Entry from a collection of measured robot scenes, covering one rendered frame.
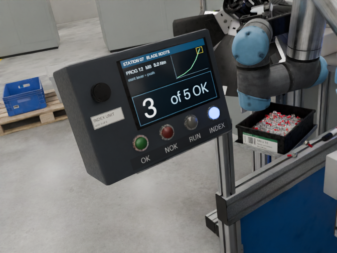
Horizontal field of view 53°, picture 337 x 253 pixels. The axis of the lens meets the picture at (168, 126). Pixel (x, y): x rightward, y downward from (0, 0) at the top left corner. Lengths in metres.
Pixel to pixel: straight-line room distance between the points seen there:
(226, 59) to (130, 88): 0.76
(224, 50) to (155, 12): 5.51
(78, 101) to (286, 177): 0.62
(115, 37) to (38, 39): 2.18
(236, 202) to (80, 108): 0.47
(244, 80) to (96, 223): 1.61
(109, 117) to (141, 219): 1.65
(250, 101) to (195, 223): 1.33
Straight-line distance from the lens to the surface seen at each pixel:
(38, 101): 3.90
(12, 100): 3.90
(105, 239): 2.07
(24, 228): 2.40
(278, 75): 0.82
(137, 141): 0.53
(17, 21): 8.24
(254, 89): 0.79
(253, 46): 0.74
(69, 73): 0.50
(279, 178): 0.92
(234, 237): 0.91
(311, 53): 0.83
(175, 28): 1.53
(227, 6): 1.34
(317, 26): 0.81
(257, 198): 0.89
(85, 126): 0.51
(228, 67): 1.23
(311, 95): 2.17
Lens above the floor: 1.36
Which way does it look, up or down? 25 degrees down
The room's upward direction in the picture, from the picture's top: 8 degrees counter-clockwise
